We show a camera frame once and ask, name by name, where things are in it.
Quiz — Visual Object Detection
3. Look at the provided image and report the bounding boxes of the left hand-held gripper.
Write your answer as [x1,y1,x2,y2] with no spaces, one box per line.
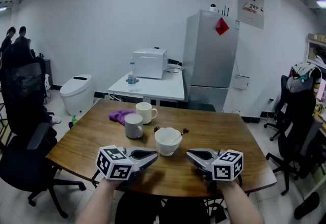
[91,145,159,190]

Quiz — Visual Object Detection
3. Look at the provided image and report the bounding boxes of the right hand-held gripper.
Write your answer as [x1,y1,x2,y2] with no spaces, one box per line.
[186,149,244,191]

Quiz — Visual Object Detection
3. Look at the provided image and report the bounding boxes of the white bowl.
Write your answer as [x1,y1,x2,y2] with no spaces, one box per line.
[154,127,183,157]

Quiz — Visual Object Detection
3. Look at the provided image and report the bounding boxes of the metal spoon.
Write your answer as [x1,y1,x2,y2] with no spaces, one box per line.
[170,128,191,145]

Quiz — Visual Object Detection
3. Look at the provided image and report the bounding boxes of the person's left forearm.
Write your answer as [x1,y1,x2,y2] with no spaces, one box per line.
[75,178,123,224]

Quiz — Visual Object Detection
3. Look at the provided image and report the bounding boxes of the person's right forearm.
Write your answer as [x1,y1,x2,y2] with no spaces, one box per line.
[220,181,265,224]

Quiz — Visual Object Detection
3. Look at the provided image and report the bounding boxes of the grey mug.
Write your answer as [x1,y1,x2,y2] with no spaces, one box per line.
[124,113,144,139]

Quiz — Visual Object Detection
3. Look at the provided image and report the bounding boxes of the cream mug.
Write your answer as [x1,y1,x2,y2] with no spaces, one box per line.
[135,102,158,125]

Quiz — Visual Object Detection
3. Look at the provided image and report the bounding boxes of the purple cloth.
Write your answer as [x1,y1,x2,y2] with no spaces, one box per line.
[108,109,136,126]

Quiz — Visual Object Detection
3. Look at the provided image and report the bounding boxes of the person's black trousers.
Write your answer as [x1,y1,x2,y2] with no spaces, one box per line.
[114,191,212,224]

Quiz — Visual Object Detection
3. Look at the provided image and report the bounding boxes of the white side table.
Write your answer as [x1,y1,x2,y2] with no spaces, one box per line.
[107,69,185,107]

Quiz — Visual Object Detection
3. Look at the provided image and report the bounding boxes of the clear water bottle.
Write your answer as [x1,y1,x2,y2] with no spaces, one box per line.
[127,62,139,92]

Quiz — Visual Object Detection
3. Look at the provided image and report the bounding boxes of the white microwave oven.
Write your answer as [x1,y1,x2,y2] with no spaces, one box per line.
[131,48,169,79]

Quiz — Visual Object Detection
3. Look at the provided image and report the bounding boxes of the white toilet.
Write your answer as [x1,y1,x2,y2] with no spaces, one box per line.
[59,74,95,117]

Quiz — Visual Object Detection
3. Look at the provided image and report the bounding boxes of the silver refrigerator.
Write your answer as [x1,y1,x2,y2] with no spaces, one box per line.
[182,9,240,113]

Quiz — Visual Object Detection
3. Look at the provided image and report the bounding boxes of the plush toy head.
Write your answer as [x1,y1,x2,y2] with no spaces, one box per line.
[285,62,323,92]

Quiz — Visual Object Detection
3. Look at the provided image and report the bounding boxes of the black mesh office chair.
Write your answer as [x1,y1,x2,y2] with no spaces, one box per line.
[0,38,87,219]

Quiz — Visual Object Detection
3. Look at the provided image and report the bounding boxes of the red paper decoration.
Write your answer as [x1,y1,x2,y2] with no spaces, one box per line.
[215,17,230,36]

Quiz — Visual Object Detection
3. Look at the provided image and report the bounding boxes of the router with black antennas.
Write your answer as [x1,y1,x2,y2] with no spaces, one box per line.
[216,6,230,17]

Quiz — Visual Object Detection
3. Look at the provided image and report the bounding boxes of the storage shelf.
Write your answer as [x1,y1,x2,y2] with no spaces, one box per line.
[304,33,326,72]

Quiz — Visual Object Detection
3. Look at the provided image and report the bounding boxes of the white wall box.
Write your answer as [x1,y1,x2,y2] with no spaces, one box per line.
[233,74,250,91]

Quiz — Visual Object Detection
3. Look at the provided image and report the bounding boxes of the white cables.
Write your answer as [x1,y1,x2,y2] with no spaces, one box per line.
[166,62,184,74]

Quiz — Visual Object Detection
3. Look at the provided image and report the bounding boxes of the grey wall panel box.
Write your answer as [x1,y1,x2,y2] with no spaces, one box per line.
[237,0,265,30]

